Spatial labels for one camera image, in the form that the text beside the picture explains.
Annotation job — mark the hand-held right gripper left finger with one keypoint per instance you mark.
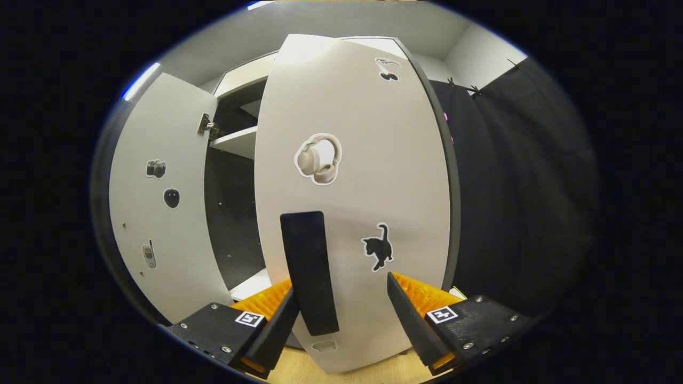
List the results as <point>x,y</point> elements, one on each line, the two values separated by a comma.
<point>275,336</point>

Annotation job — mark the white headphones-sticker cabinet door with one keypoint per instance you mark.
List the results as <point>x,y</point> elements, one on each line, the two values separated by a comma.
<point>373,160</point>

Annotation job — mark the white cabinet drawer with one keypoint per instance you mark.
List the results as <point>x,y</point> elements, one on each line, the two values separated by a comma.
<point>245,74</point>

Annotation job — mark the white phone-sticker cabinet door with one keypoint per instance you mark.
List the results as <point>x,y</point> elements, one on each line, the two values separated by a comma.
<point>160,224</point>

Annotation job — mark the white shoe cabinet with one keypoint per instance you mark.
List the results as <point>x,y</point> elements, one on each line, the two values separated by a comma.
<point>235,213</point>

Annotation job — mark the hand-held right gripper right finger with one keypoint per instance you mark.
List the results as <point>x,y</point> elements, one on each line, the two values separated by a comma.
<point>413,325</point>

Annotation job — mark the ceiling light panel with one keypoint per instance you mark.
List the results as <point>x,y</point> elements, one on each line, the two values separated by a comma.
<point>259,5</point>
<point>141,81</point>

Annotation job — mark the black backdrop cloth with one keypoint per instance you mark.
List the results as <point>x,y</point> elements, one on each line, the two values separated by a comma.
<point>523,186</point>

